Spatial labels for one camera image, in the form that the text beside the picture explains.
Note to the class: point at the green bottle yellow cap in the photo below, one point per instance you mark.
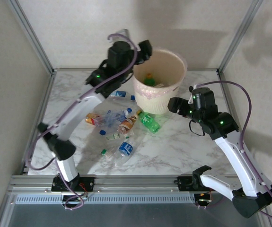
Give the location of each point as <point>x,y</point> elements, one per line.
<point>150,81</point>

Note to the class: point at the crushed green plastic bottle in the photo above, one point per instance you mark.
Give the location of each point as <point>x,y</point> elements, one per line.
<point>150,123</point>

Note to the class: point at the bottle brown label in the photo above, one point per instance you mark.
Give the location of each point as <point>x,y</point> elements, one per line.
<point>127,123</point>

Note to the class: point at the bottle orange red label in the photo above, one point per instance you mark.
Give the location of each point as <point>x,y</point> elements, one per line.
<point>92,118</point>

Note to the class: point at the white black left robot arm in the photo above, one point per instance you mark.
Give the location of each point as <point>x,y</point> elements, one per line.
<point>79,111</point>

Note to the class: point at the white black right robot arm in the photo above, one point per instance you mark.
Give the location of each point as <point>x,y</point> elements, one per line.
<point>235,156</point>

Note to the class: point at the cream ribbed plastic bin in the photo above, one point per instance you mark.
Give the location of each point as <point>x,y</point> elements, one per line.
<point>157,101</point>

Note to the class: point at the crushed clear bottle blue label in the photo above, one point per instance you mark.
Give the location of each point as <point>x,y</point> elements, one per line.
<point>112,117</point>

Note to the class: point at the small bottle green white label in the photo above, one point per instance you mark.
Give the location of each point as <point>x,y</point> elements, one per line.
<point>113,136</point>

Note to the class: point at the small lit circuit board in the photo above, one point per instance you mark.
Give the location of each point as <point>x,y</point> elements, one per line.
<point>203,200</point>
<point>79,198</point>

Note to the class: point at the clear bottle large blue label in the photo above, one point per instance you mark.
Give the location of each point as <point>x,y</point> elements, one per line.
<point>125,148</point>

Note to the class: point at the clear bottle green cap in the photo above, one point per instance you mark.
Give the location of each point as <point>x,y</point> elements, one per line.
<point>105,152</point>

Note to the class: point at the perforated metal strip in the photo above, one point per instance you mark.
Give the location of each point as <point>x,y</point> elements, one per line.
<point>126,199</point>

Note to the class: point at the aluminium side rail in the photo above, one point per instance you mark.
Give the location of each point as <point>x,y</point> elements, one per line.
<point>228,94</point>
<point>44,101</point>

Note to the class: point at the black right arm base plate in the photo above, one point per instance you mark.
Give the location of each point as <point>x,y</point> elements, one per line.
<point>184,183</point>

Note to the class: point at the aluminium frame post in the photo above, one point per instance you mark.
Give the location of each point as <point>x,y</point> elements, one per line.
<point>269,223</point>
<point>239,35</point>
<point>32,35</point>
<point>4,210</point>

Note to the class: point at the aluminium front rail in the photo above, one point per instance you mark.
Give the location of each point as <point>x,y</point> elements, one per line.
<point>135,183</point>

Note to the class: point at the aluminium lower frame post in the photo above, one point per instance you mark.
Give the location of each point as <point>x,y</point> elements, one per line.
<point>4,210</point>
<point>269,223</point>

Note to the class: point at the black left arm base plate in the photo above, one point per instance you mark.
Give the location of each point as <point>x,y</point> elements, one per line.
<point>88,183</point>

